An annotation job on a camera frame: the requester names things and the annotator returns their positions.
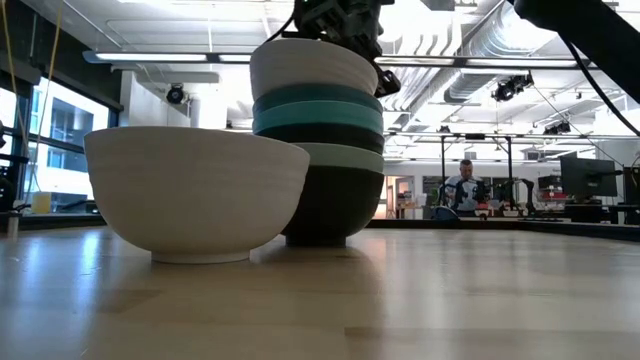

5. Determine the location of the black aluminium table frame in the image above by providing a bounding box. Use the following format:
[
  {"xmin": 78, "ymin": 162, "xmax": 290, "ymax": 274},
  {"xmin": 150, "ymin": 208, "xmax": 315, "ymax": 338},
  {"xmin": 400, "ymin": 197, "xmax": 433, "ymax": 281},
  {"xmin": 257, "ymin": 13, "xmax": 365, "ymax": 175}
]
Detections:
[{"xmin": 0, "ymin": 213, "xmax": 640, "ymax": 243}]

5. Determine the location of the turquoise bowl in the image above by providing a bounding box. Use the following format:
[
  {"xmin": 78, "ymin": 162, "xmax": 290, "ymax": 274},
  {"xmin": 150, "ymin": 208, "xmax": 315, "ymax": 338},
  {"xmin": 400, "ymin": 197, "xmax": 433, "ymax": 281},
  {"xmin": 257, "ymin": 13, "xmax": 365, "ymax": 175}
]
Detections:
[{"xmin": 251, "ymin": 100, "xmax": 385, "ymax": 137}]

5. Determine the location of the yellow cable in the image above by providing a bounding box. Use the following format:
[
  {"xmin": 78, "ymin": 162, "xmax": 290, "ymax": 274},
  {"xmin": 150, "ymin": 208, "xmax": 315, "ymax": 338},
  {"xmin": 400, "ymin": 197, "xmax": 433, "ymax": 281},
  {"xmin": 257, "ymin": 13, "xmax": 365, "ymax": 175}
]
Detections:
[{"xmin": 27, "ymin": 0, "xmax": 65, "ymax": 202}]

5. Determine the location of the black ceiling spotlight cluster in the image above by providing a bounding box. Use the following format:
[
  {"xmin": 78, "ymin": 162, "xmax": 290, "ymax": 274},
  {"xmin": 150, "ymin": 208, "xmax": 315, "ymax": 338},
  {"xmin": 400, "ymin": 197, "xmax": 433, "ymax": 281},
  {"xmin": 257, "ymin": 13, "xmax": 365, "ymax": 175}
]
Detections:
[{"xmin": 491, "ymin": 73, "xmax": 536, "ymax": 103}]

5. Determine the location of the yellow cup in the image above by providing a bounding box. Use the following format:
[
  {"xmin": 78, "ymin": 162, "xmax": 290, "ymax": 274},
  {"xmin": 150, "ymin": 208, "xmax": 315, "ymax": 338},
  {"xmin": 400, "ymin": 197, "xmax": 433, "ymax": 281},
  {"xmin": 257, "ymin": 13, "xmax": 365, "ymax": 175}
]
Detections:
[{"xmin": 30, "ymin": 191, "xmax": 53, "ymax": 216}]

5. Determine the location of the black bowl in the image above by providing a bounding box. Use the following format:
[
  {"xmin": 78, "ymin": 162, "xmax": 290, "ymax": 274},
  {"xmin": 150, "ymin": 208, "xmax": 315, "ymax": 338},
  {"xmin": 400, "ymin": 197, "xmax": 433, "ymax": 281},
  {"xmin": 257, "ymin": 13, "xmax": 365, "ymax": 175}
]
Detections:
[
  {"xmin": 254, "ymin": 122, "xmax": 386, "ymax": 156},
  {"xmin": 281, "ymin": 164, "xmax": 386, "ymax": 248}
]

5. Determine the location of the long ceiling light bar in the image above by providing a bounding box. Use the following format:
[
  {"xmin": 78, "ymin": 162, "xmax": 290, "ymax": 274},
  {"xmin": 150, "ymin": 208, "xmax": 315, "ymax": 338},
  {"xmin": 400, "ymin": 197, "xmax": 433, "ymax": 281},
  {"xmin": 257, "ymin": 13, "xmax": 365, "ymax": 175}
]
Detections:
[{"xmin": 82, "ymin": 49, "xmax": 599, "ymax": 72}]

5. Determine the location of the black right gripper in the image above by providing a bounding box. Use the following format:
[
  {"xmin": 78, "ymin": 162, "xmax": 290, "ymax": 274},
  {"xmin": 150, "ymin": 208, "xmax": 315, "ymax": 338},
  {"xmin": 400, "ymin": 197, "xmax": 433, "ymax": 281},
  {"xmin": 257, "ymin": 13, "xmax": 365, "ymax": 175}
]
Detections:
[{"xmin": 291, "ymin": 0, "xmax": 402, "ymax": 99}]

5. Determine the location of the black background rig frame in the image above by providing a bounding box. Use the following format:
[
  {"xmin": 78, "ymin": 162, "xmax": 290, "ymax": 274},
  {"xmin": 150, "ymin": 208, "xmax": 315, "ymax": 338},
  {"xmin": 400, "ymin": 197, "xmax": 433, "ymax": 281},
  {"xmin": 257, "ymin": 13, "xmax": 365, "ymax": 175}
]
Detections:
[{"xmin": 433, "ymin": 131, "xmax": 517, "ymax": 222}]

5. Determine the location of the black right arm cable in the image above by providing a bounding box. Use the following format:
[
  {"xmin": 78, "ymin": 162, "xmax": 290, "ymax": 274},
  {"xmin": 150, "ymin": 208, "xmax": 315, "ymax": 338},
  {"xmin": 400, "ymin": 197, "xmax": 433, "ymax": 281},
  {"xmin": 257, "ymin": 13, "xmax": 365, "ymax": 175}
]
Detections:
[{"xmin": 561, "ymin": 36, "xmax": 640, "ymax": 139}]

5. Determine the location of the person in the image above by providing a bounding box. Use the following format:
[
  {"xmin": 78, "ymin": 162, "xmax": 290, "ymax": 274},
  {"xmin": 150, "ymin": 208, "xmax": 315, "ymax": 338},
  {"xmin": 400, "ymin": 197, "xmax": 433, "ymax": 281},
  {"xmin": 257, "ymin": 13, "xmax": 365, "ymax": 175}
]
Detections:
[{"xmin": 443, "ymin": 158, "xmax": 484, "ymax": 215}]

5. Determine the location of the black computer monitor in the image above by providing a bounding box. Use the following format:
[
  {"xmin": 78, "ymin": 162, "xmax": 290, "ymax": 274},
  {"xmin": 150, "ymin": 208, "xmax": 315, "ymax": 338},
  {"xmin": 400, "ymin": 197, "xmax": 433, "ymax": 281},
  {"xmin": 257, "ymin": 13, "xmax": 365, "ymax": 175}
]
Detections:
[{"xmin": 559, "ymin": 155, "xmax": 620, "ymax": 199}]

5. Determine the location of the pale green bowl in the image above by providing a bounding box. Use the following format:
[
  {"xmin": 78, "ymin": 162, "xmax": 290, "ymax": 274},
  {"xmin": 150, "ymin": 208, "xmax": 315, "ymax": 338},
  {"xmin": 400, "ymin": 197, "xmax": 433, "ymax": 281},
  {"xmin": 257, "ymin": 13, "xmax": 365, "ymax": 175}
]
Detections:
[{"xmin": 294, "ymin": 141, "xmax": 386, "ymax": 175}]

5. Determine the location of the large window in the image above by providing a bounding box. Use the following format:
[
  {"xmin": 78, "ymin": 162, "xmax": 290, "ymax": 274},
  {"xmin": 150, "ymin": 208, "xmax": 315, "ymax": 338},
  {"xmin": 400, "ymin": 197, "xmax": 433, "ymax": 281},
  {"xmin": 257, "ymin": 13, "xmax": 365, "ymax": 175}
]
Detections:
[{"xmin": 0, "ymin": 74, "xmax": 122, "ymax": 217}]

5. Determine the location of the silver air duct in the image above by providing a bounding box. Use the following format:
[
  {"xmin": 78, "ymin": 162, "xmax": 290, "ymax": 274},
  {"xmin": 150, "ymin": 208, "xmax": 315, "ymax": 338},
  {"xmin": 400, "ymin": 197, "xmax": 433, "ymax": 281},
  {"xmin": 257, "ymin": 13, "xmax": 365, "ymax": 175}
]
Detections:
[{"xmin": 443, "ymin": 0, "xmax": 577, "ymax": 105}]

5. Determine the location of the white bowl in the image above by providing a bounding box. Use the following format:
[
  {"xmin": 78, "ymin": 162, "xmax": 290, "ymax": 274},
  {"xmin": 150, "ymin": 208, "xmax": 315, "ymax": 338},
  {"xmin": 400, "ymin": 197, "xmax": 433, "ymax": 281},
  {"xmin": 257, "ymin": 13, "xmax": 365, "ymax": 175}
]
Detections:
[
  {"xmin": 83, "ymin": 125, "xmax": 312, "ymax": 266},
  {"xmin": 249, "ymin": 38, "xmax": 380, "ymax": 102}
]

